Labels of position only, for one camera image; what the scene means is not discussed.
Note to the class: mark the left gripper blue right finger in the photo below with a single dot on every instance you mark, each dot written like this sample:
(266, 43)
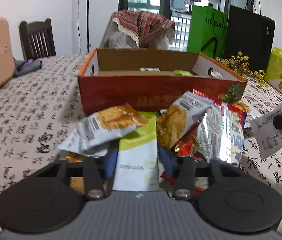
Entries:
(169, 161)

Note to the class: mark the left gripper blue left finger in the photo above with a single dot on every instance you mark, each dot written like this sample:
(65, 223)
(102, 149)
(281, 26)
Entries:
(110, 162)

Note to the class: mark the white label snack packet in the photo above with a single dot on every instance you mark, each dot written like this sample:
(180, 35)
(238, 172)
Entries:
(269, 138)

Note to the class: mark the green white protein bar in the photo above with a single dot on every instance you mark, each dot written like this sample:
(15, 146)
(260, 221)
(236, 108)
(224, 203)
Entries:
(182, 73)
(137, 160)

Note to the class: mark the red candy wrapper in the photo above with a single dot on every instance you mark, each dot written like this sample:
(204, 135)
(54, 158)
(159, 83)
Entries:
(186, 147)

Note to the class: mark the white orange cracker packet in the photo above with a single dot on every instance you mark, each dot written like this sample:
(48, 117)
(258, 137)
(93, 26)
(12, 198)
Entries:
(110, 124)

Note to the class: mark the gold orange snack packet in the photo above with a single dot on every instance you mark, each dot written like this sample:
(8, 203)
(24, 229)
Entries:
(76, 183)

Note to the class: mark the red white snack packet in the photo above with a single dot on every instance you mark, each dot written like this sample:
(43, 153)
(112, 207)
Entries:
(238, 112)

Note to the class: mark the silver white snack packet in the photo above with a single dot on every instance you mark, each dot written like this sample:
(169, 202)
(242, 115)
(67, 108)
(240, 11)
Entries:
(213, 136)

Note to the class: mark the yellow dried flower branch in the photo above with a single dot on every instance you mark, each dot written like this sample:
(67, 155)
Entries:
(240, 65)

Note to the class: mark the red orange cardboard box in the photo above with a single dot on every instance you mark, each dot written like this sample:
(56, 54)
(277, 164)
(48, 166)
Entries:
(144, 78)

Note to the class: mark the black paper bag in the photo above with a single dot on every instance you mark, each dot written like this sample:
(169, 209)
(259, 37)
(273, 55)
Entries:
(249, 33)

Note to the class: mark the studio light on stand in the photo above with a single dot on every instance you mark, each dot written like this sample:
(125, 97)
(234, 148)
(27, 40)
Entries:
(87, 24)

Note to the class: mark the green mucun paper bag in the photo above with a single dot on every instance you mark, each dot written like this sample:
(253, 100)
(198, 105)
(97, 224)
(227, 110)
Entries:
(208, 28)

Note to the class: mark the purple grey pouch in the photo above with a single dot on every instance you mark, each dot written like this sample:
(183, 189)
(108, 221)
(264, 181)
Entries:
(26, 67)

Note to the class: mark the chair with patterned red blanket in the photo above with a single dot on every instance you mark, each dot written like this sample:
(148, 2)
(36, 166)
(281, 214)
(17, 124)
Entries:
(128, 29)

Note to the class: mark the dark wooden chair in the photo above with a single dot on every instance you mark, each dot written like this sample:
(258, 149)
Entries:
(37, 39)

